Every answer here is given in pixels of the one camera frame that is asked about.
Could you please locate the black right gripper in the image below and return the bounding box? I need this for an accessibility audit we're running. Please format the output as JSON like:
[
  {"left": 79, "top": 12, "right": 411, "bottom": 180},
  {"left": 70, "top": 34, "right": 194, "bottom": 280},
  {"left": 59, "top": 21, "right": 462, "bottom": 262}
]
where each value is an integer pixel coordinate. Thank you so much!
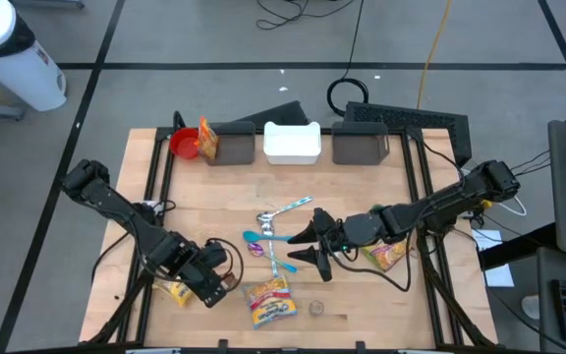
[{"left": 286, "top": 206, "right": 358, "bottom": 283}]

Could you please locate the silver fork blue striped handle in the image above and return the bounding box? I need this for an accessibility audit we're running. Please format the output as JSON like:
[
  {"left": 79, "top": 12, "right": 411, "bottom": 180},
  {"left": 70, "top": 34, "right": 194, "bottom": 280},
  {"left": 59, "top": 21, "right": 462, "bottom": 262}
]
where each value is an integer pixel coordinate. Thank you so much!
[{"left": 260, "top": 220, "right": 280, "bottom": 277}]

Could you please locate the teal plastic spoon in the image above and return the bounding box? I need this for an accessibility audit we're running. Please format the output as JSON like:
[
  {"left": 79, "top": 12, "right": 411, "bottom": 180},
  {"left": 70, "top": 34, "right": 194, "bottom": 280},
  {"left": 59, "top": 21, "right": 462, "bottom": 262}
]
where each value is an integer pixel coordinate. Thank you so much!
[{"left": 242, "top": 229, "right": 295, "bottom": 246}]

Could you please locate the blue striped ramen packet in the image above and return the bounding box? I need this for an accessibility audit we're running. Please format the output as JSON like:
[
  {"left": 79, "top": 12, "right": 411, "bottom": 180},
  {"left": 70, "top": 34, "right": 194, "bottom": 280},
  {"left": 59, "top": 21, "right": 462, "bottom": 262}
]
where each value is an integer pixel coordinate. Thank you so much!
[{"left": 241, "top": 274, "right": 299, "bottom": 330}]

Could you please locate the green yellow ramen packet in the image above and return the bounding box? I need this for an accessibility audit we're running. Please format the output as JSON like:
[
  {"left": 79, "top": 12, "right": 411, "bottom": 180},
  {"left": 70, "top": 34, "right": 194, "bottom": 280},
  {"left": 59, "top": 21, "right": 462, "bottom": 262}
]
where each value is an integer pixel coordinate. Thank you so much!
[{"left": 360, "top": 238, "right": 412, "bottom": 273}]

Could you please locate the white plastic bin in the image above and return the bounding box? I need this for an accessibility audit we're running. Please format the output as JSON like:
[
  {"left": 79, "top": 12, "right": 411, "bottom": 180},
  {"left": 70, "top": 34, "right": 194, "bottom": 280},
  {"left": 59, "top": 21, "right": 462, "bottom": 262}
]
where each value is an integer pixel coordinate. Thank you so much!
[{"left": 262, "top": 121, "right": 322, "bottom": 166}]

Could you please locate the dark grey bin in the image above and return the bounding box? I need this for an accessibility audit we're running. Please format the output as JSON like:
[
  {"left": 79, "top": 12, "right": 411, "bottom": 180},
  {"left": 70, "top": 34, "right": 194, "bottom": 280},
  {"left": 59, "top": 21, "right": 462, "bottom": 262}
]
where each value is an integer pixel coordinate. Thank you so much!
[
  {"left": 206, "top": 121, "right": 256, "bottom": 167},
  {"left": 330, "top": 121, "right": 391, "bottom": 166}
]

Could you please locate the black slanted panel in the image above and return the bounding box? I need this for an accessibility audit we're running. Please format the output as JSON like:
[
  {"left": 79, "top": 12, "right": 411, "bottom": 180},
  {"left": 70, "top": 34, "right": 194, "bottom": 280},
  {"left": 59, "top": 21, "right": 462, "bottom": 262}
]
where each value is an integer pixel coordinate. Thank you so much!
[{"left": 236, "top": 100, "right": 311, "bottom": 130}]

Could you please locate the orange snack bag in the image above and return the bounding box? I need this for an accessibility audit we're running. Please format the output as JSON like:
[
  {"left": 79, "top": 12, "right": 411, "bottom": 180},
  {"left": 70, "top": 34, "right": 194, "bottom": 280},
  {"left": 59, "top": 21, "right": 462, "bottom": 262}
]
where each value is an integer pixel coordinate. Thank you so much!
[{"left": 197, "top": 116, "right": 220, "bottom": 161}]

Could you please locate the red bowl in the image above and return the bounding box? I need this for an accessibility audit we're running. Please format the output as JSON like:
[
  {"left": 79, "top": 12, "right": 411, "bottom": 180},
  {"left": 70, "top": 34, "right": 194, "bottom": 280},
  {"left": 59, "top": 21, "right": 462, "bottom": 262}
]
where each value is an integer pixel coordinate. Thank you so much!
[{"left": 168, "top": 127, "right": 201, "bottom": 161}]

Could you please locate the white paper sheet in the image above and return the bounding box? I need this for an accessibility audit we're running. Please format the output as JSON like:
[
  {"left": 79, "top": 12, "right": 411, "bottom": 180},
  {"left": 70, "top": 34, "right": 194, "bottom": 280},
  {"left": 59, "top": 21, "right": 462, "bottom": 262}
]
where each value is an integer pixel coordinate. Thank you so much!
[{"left": 472, "top": 228, "right": 515, "bottom": 289}]

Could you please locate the white computer mouse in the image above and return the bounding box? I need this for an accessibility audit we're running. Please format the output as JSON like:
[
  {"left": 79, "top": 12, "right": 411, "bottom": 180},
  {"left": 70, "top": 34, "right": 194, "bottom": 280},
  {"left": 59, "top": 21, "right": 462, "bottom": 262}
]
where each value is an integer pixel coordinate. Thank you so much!
[{"left": 521, "top": 294, "right": 542, "bottom": 321}]

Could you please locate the white trash can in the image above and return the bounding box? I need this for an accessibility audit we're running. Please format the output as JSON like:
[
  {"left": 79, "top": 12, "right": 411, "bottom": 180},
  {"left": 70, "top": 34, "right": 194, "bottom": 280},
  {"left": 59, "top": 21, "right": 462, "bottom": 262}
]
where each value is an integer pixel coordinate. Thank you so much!
[{"left": 0, "top": 0, "right": 68, "bottom": 113}]

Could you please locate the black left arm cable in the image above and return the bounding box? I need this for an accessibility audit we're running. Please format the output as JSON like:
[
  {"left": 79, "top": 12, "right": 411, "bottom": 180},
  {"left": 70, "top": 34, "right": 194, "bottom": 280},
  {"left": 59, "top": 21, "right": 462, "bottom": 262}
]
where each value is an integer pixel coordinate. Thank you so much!
[{"left": 206, "top": 237, "right": 245, "bottom": 292}]

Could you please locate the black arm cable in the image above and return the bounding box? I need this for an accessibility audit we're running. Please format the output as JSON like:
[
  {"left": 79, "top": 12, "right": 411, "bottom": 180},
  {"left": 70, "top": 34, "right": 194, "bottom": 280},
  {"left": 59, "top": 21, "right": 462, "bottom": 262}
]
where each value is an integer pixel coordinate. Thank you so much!
[
  {"left": 329, "top": 228, "right": 415, "bottom": 293},
  {"left": 206, "top": 237, "right": 245, "bottom": 292}
]

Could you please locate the iridescent spoon blue handle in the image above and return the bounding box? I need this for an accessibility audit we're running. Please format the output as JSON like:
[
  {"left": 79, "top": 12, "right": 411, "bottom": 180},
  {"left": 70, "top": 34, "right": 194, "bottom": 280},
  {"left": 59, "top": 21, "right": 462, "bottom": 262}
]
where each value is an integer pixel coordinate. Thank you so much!
[{"left": 246, "top": 242, "right": 298, "bottom": 274}]

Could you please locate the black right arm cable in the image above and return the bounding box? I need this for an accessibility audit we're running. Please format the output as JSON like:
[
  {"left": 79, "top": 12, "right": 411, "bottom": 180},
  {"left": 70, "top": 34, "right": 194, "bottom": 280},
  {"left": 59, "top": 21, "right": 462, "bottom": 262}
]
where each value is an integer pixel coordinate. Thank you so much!
[{"left": 329, "top": 228, "right": 415, "bottom": 293}]

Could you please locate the black table frame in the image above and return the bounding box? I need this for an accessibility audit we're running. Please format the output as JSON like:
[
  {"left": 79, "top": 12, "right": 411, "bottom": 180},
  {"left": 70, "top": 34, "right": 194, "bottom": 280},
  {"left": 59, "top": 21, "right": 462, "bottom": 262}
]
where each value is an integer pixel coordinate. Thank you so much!
[{"left": 85, "top": 125, "right": 498, "bottom": 351}]

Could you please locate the black coiled floor cable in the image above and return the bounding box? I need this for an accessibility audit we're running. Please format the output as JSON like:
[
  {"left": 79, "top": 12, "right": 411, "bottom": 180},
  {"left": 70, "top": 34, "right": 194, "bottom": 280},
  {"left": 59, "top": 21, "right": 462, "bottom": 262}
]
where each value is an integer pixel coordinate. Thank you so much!
[{"left": 325, "top": 0, "right": 370, "bottom": 118}]

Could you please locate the white cable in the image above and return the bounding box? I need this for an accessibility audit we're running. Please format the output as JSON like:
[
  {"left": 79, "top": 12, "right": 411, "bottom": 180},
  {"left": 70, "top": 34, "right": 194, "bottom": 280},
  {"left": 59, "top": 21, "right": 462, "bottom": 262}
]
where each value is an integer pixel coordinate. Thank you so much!
[{"left": 459, "top": 166, "right": 529, "bottom": 218}]

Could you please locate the yellow cable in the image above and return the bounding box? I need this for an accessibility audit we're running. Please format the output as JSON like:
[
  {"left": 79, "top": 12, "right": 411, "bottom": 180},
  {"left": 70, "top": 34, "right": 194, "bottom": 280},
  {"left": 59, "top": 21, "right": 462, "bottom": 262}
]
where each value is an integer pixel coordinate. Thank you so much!
[{"left": 416, "top": 0, "right": 454, "bottom": 110}]

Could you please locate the black floor cable tangle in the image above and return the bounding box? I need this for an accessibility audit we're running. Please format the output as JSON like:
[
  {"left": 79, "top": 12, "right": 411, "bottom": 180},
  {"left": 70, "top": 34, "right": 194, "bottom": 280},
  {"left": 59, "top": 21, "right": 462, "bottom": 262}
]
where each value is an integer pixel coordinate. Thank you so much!
[{"left": 255, "top": 0, "right": 358, "bottom": 30}]

